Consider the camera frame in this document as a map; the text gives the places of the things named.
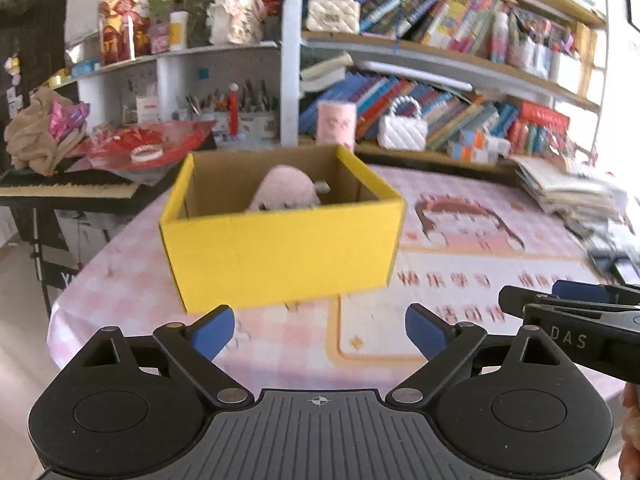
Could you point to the black electric piano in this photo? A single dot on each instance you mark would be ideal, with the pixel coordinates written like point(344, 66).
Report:
point(66, 190)

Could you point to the stack of papers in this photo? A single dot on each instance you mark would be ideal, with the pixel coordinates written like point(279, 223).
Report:
point(576, 191)

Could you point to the upper orange blue box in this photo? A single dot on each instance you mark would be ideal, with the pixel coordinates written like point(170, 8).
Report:
point(483, 141)

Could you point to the orange blue box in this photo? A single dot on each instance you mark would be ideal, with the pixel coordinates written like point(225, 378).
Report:
point(483, 141)
point(467, 153)

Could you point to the red fortune god decoration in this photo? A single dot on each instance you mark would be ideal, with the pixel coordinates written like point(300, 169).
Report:
point(123, 28)

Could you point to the white quilted pearl handbag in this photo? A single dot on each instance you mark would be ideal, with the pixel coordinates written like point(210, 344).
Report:
point(403, 133)

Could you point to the pink rabbit doll figure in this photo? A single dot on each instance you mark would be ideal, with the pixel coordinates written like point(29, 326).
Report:
point(236, 22)

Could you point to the red paper sheets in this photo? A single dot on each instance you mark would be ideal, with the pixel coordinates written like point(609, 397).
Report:
point(109, 150)

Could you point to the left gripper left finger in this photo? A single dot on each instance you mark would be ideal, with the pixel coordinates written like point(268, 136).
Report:
point(191, 349)

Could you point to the person right hand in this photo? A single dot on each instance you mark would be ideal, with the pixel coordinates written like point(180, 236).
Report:
point(629, 462)

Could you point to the pink cylinder container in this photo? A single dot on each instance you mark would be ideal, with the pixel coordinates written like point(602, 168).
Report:
point(336, 124)

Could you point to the cream quilted handbag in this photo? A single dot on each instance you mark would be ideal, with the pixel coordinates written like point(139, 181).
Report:
point(342, 16)

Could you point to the white yellow bottle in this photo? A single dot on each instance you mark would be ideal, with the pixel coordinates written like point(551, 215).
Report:
point(178, 30)

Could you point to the red figurine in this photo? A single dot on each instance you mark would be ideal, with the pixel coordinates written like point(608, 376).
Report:
point(233, 109)

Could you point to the red dictionary book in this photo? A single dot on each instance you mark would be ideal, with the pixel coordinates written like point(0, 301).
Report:
point(544, 116)

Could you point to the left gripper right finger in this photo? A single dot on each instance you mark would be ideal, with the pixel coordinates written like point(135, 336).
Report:
point(449, 351)

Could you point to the white tape roll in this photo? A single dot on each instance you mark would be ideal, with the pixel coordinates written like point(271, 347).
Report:
point(146, 153)

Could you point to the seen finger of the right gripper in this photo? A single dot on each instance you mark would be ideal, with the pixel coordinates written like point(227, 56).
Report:
point(600, 293)

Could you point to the white bookshelf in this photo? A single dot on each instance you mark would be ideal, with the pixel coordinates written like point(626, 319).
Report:
point(469, 63)

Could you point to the beige cloth bundle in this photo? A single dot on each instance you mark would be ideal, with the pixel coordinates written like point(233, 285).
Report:
point(41, 135)

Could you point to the lower orange blue box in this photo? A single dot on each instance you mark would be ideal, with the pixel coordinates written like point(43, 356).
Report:
point(467, 153)

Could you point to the yellow cardboard box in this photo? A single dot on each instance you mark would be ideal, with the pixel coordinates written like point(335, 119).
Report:
point(221, 252)

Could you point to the large pink plush toy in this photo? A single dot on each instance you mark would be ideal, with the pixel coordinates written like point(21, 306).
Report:
point(286, 187)

